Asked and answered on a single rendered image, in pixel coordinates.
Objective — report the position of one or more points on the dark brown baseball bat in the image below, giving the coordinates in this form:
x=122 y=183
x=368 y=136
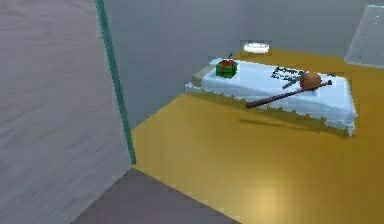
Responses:
x=276 y=97

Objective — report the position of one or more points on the teal door frame strip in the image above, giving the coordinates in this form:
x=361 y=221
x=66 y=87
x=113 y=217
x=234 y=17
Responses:
x=116 y=83

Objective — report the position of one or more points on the pale grey window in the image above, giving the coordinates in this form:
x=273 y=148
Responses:
x=368 y=36

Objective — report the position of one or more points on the white round dish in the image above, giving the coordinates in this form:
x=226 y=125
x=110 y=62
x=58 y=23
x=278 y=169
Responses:
x=256 y=47

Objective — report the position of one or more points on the orange basketball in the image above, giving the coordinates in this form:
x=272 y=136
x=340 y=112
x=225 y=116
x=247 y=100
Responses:
x=310 y=80

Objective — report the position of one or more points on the green gift box red ribbon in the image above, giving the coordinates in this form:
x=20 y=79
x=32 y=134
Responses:
x=226 y=68

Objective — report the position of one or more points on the black tennis racket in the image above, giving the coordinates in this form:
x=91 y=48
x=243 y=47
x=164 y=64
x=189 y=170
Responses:
x=286 y=75

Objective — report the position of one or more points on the pale blue bed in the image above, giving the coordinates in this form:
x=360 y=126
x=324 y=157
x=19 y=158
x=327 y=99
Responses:
x=263 y=86

